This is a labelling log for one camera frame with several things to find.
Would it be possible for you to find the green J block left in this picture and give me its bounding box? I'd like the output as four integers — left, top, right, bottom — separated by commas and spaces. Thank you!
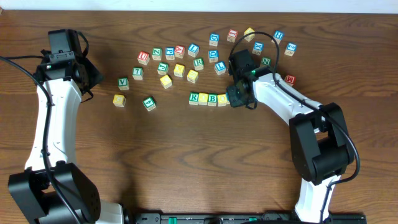
157, 62, 169, 75

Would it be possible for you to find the green Z block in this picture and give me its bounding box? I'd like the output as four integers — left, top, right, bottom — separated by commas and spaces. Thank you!
152, 47, 162, 60

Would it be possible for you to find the red M block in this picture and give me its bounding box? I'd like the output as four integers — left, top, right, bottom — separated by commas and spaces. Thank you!
284, 75, 296, 86

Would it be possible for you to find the green V block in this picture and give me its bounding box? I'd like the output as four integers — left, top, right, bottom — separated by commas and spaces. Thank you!
118, 77, 129, 91

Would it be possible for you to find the red A block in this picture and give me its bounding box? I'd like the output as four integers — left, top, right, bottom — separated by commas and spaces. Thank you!
175, 45, 185, 58

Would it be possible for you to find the blue d block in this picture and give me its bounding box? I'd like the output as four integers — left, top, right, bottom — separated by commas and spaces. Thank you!
208, 50, 219, 63
209, 33, 220, 47

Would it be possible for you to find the yellow block top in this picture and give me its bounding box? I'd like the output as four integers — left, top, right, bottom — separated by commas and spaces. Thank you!
244, 27, 255, 42

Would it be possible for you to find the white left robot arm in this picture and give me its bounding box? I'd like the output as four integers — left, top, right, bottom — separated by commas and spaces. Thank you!
8, 29, 131, 223

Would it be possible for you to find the yellow K block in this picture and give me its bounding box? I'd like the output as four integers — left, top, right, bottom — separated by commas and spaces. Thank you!
174, 64, 185, 78

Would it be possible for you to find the blue D block upper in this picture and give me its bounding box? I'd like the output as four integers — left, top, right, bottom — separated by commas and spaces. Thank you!
209, 33, 220, 47

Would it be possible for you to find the blue D block lower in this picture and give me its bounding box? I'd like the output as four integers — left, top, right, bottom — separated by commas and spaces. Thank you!
208, 50, 219, 63

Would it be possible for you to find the red I block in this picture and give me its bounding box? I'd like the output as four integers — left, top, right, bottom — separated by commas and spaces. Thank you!
227, 29, 238, 43

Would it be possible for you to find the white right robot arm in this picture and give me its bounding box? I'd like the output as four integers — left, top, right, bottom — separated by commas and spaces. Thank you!
227, 50, 357, 223

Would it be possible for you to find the yellow O block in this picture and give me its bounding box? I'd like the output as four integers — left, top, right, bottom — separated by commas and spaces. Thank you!
198, 93, 208, 106

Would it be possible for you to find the yellow C block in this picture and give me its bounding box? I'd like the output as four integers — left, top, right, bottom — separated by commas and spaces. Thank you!
160, 75, 172, 89

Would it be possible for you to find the blue T block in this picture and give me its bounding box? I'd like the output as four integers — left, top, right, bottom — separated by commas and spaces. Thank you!
226, 93, 230, 105

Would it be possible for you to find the blue 2 block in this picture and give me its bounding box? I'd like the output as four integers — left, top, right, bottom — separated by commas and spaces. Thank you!
284, 42, 297, 56

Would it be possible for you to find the green 4 block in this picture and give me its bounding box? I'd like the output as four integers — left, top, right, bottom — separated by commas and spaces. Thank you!
143, 97, 156, 111

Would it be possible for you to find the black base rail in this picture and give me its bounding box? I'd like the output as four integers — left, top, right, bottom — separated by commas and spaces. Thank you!
135, 212, 368, 224

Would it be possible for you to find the blue l block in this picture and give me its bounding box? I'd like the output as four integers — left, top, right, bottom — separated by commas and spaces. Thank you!
187, 43, 200, 58
215, 61, 226, 75

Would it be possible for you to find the yellow S block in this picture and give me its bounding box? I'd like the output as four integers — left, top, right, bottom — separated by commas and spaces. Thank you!
187, 69, 199, 83

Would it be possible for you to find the green 7 block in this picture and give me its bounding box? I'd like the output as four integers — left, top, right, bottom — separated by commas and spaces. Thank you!
132, 67, 144, 80

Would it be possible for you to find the blue X block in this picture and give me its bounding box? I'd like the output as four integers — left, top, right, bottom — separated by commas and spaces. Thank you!
252, 42, 264, 55

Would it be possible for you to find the green r block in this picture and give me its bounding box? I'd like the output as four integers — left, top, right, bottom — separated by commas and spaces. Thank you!
188, 92, 199, 105
193, 57, 204, 71

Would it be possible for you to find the blue H block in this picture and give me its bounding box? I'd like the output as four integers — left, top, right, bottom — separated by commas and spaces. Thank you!
273, 30, 284, 44

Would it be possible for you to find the green N block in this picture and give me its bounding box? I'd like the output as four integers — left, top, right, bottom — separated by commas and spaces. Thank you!
261, 57, 272, 67

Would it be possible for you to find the blue P block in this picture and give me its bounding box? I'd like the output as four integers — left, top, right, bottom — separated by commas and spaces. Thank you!
165, 47, 175, 60

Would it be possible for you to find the green B block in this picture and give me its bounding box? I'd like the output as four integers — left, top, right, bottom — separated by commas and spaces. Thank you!
207, 94, 218, 106

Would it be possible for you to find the red U block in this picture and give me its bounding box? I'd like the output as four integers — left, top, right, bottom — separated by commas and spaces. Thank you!
137, 51, 150, 65

